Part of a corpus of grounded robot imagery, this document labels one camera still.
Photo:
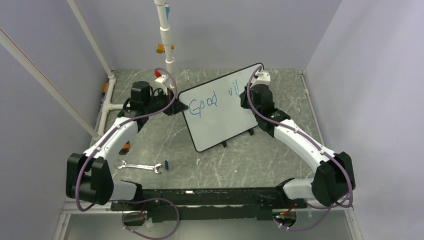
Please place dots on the silver wrench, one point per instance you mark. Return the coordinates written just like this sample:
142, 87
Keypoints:
154, 168

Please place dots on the yellow pipe clamp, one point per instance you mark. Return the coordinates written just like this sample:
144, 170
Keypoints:
160, 48

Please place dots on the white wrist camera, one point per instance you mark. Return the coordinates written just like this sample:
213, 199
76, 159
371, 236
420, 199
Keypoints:
164, 82
261, 78

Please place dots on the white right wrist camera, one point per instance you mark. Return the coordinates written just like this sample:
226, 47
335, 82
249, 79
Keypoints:
261, 78

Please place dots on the aluminium extrusion frame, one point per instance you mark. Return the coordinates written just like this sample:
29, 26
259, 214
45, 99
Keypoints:
70, 208

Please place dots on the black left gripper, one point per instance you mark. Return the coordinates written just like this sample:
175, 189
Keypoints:
176, 107

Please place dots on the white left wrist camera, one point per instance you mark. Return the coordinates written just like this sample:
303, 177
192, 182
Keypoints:
164, 82

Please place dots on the white PVC pipe frame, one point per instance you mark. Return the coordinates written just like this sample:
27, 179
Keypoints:
7, 42

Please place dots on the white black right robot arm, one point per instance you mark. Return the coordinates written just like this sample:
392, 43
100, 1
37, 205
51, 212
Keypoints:
333, 182

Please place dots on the white whiteboard black frame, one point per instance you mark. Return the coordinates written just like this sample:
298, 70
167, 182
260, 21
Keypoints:
214, 114

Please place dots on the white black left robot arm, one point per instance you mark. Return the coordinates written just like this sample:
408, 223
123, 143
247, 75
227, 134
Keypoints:
88, 175

